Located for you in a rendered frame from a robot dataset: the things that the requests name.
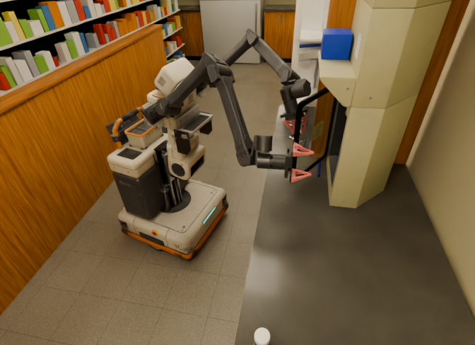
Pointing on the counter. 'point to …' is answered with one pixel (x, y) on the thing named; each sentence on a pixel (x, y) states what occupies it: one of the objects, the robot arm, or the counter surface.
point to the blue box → (336, 44)
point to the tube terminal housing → (382, 94)
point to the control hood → (338, 78)
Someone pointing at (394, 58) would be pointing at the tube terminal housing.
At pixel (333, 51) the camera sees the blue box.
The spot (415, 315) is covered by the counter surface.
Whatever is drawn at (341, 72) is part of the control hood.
